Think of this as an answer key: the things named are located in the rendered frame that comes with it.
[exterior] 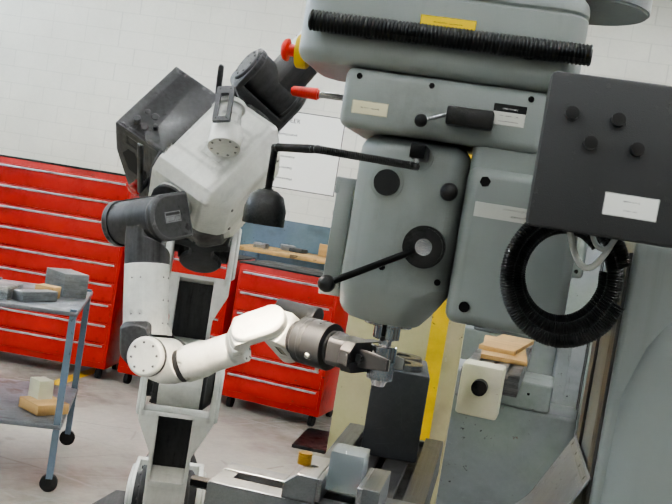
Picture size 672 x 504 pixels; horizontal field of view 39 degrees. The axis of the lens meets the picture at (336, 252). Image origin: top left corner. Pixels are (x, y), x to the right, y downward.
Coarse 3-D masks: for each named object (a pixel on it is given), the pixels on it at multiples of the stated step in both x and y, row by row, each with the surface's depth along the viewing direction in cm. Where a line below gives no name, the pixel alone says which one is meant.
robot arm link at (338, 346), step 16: (320, 320) 176; (304, 336) 174; (320, 336) 172; (336, 336) 172; (352, 336) 176; (304, 352) 174; (320, 352) 172; (336, 352) 169; (352, 352) 166; (320, 368) 174; (352, 368) 167
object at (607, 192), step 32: (576, 96) 126; (608, 96) 126; (640, 96) 125; (544, 128) 127; (576, 128) 126; (608, 128) 126; (640, 128) 125; (544, 160) 127; (576, 160) 126; (608, 160) 126; (640, 160) 125; (544, 192) 127; (576, 192) 127; (608, 192) 126; (640, 192) 125; (544, 224) 128; (576, 224) 127; (608, 224) 126; (640, 224) 125
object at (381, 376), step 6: (378, 354) 167; (384, 354) 167; (390, 354) 167; (396, 354) 169; (390, 360) 167; (390, 366) 167; (372, 372) 167; (378, 372) 167; (384, 372) 167; (390, 372) 168; (372, 378) 167; (378, 378) 167; (384, 378) 167; (390, 378) 168
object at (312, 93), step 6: (294, 90) 180; (300, 90) 180; (306, 90) 179; (312, 90) 179; (318, 90) 179; (300, 96) 180; (306, 96) 180; (312, 96) 179; (318, 96) 179; (324, 96) 179; (330, 96) 179; (336, 96) 179; (342, 96) 179
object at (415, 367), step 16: (400, 352) 220; (416, 368) 203; (400, 384) 201; (416, 384) 201; (384, 400) 201; (400, 400) 201; (416, 400) 201; (368, 416) 202; (384, 416) 201; (400, 416) 201; (416, 416) 201; (368, 432) 202; (384, 432) 202; (400, 432) 201; (416, 432) 201; (368, 448) 202; (384, 448) 202; (400, 448) 201; (416, 448) 201
